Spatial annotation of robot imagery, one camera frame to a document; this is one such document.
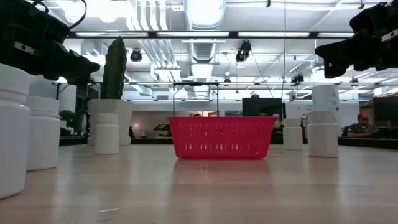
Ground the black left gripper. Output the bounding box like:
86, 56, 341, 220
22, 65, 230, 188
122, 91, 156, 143
0, 0, 101, 85

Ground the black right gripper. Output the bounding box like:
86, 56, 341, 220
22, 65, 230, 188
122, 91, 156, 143
314, 0, 398, 79

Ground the white pill bottle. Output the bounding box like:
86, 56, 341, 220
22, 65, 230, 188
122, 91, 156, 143
307, 111, 340, 159
0, 63, 31, 200
26, 96, 61, 172
94, 113, 120, 156
282, 118, 303, 151

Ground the red plastic slotted basket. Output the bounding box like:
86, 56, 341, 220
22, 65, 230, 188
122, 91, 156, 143
169, 116, 276, 161

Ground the white pillar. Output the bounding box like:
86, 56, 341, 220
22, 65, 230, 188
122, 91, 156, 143
312, 85, 341, 128

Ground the green cactus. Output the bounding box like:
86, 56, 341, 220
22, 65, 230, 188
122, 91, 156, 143
100, 36, 128, 100

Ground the black hanging spotlight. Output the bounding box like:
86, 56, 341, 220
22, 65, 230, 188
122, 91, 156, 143
234, 40, 252, 63
290, 73, 305, 85
130, 47, 143, 63

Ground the small green plant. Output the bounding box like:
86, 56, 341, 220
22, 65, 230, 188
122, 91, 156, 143
58, 109, 77, 129

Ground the white hexagonal plant pot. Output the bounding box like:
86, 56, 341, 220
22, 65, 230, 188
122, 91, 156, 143
87, 98, 134, 147

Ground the dark screen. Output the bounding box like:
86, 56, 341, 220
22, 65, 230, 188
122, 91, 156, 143
373, 96, 398, 139

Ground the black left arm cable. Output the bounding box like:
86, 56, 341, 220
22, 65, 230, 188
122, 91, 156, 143
30, 0, 88, 29

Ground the thin hanging cable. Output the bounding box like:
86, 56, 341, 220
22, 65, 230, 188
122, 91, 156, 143
280, 0, 287, 101

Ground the thin black horizontal rail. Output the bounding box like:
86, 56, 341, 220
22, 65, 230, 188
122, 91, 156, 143
51, 81, 398, 87

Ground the silver ceiling duct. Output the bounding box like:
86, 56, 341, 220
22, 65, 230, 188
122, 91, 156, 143
183, 0, 228, 63

